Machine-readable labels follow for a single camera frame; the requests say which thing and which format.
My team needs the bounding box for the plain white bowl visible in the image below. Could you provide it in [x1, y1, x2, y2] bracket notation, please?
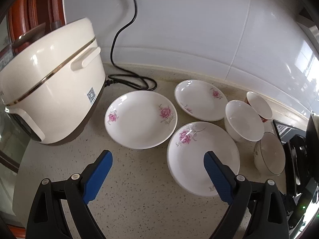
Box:
[224, 100, 264, 142]

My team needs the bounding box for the floral plate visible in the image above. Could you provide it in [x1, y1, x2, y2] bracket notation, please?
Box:
[104, 91, 178, 150]
[167, 121, 240, 197]
[174, 80, 228, 122]

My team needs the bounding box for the gold rimmed white bowl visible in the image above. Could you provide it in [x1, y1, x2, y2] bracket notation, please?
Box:
[253, 132, 286, 176]

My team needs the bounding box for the black stove top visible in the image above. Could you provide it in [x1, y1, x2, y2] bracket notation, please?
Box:
[273, 112, 318, 238]

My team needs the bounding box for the red and white bowl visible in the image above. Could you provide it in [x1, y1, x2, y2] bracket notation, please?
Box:
[244, 91, 273, 122]

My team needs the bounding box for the cream electric rice cooker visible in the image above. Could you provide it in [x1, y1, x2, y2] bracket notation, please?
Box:
[1, 18, 105, 145]

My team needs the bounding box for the black power cable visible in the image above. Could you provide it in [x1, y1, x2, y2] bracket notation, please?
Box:
[104, 0, 158, 92]

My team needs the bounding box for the red wooden door frame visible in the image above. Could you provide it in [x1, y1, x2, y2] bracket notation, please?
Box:
[7, 0, 66, 55]

